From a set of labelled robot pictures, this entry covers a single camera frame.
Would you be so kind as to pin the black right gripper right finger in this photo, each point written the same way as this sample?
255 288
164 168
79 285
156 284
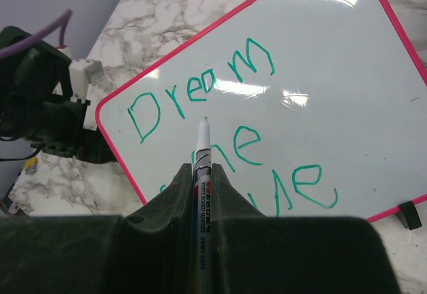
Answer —
253 253

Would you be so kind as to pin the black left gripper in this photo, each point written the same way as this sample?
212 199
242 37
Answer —
58 129

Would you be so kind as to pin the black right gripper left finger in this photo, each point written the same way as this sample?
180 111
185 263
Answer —
145 252

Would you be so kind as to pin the green white whiteboard marker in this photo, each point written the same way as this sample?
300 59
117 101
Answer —
202 193

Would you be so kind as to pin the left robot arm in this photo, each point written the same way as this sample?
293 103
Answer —
36 105

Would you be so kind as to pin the pink framed whiteboard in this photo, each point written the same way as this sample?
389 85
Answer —
316 108

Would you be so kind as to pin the yellow grey small object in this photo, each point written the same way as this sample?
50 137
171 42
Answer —
30 166

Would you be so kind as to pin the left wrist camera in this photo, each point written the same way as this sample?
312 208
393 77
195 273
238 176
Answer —
82 72

